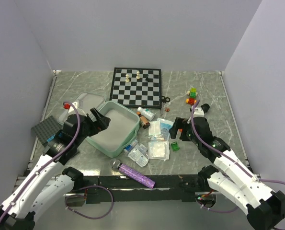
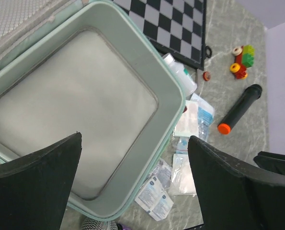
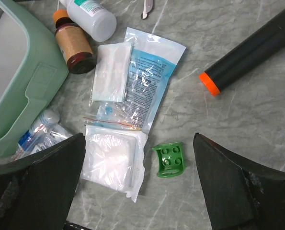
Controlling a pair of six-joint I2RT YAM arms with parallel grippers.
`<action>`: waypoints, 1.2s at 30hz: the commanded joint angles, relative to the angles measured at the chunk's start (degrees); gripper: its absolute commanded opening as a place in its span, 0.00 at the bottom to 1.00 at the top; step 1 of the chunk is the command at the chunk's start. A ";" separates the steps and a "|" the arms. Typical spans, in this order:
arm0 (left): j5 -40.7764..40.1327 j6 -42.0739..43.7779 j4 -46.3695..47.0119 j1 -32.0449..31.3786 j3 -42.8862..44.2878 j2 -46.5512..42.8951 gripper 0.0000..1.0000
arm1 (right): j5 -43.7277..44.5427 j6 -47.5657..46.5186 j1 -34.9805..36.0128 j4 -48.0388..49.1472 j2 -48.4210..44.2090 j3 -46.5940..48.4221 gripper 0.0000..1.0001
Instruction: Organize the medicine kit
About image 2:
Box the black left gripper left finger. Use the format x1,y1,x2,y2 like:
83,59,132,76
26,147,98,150
0,132,82,230

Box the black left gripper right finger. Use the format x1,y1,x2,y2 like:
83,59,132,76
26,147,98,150
188,136,285,230

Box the clear plaster strip packet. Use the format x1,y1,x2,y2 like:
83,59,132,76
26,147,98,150
173,100,199,138

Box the blue white mask packet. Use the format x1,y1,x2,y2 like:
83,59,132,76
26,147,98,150
190,93,215,142

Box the white medicine bottle green label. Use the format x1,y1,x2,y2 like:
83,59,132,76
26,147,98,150
162,53,197,97

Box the mint green medicine case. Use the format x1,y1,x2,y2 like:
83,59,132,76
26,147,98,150
0,0,185,221

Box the white gauze pad packet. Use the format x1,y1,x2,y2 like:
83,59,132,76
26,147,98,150
169,154,196,197

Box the purple glitter microphone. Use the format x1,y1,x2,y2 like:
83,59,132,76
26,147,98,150
80,218,131,230

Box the small zip bag swabs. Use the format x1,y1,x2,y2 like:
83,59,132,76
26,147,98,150
172,137,189,154

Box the alcohol wipe sachets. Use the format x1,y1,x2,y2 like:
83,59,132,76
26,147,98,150
135,159,174,221

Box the black tube orange cap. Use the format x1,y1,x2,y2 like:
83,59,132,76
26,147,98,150
217,84,262,135

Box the small red bottle cap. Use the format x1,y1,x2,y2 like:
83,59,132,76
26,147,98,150
203,71,211,81

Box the colourful toy block car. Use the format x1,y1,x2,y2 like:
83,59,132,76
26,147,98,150
229,45,255,80

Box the black binder clip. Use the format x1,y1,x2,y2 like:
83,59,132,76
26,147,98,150
205,46,212,58

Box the black white chessboard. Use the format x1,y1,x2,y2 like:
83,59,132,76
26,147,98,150
114,0,207,70

